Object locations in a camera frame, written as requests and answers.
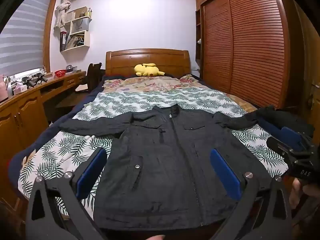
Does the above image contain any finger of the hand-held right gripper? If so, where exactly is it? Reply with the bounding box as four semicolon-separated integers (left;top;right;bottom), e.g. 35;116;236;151
281;127;310;152
266;137;298;160

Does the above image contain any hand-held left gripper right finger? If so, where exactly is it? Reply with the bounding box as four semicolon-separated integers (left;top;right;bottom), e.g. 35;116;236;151
210;148;293;240

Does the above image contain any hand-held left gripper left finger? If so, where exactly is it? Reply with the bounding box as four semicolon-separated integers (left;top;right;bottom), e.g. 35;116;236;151
25;147;108;240

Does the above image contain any black jacket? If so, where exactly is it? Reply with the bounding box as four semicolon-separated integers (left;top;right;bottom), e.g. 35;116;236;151
59;104;273;230

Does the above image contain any person's right hand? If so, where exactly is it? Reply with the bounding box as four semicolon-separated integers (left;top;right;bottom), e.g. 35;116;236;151
289;179;320;209

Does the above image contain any folded dark cloth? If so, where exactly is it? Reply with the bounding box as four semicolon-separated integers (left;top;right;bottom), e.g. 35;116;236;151
257;106;315;137

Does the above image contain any bed with palm-leaf cover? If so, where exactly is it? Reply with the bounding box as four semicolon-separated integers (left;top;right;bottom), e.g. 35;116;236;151
7;73;284;188

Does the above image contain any wooden door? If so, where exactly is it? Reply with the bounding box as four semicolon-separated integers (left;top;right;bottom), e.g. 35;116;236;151
295;2;320;130

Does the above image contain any wooden desk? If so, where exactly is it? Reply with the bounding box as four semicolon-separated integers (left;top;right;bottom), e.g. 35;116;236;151
0;70;87;205

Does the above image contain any dark chair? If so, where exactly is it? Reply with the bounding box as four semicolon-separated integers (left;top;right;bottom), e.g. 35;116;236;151
75;62;103;93

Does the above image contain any wooden slatted wardrobe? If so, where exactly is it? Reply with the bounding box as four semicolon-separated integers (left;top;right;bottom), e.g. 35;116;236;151
194;0;302;109

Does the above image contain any floral pillow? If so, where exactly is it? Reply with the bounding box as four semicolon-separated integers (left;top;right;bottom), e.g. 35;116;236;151
102;74;213;93

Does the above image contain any black gadget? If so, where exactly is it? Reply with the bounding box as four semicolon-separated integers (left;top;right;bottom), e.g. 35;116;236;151
22;74;48;88

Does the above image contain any pink tissue box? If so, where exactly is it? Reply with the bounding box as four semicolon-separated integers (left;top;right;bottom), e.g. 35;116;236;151
12;84;27;95

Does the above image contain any wooden bed headboard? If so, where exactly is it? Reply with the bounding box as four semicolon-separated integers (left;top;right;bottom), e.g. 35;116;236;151
105;49;190;77

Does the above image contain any yellow plush toy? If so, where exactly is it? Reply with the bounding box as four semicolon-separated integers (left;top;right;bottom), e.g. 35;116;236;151
134;62;166;77

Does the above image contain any white bottle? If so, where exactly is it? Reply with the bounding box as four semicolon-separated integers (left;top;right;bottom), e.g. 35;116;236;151
2;76;13;97

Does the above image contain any white paper bag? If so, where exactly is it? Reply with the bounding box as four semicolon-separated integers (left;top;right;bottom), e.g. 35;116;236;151
71;20;88;34

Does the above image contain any grey window blind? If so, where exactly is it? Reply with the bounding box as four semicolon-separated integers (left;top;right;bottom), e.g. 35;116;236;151
0;0;55;78

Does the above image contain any white cloth bundle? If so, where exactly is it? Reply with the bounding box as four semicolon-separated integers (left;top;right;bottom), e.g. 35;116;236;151
54;0;78;28

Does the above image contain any white wall shelf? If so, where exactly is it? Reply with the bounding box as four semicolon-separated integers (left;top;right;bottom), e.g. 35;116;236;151
59;7;92;52

